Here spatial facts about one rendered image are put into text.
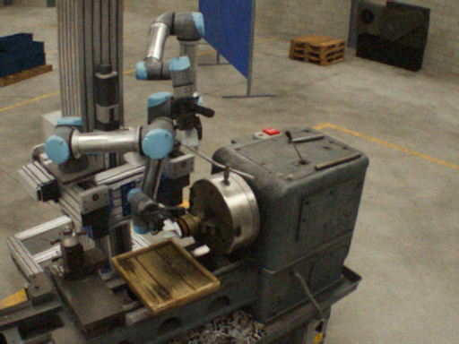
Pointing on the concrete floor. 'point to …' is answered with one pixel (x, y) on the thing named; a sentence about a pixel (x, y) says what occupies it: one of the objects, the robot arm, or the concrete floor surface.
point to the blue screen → (231, 35)
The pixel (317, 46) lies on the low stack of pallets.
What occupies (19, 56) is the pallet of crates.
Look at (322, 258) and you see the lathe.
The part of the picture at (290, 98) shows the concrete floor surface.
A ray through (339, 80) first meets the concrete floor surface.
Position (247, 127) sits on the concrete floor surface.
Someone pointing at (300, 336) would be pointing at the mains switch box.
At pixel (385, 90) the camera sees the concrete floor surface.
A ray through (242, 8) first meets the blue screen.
